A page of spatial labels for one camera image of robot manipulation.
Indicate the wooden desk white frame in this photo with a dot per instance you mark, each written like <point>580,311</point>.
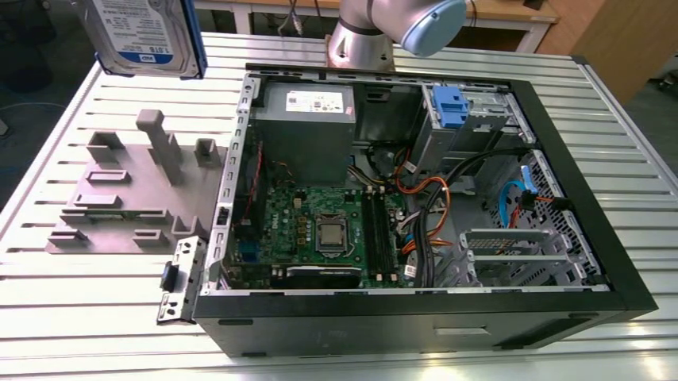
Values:
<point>530,16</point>

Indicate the silver CPU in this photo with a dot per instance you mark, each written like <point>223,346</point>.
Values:
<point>334,234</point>

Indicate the metal card retainer bracket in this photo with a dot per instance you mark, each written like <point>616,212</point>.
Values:
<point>185,278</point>

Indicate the grey parts rack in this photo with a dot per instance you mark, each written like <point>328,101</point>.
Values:
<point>143,190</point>

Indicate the black chair caster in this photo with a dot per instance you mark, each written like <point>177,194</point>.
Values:
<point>665,81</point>

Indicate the hard disk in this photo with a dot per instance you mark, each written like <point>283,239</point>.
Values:
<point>143,35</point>

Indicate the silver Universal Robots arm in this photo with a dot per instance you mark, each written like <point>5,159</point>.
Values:
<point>360,51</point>

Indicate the metal optical drive cage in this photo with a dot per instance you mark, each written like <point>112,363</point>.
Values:
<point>450,143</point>

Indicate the wooden cabinet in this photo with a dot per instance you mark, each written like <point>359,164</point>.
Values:
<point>625,47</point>

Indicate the black open PC case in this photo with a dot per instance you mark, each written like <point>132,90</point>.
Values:
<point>371,329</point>

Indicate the black graphics card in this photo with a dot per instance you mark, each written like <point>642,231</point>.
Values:
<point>323,275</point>

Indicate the green RAM stick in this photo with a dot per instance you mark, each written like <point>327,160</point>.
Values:
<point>113,215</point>

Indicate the blue drive latch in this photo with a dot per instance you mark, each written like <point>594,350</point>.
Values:
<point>447,107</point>

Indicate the CPU socket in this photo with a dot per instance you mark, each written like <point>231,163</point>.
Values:
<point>334,217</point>

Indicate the black RAM slot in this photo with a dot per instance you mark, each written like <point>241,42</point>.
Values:
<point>371,234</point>
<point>386,234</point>

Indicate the green motherboard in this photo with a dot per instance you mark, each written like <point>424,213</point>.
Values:
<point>328,198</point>

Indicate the grey power supply unit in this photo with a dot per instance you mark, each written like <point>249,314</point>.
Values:
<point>307,147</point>

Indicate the metal disk bay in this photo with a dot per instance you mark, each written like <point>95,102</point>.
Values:
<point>508,258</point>

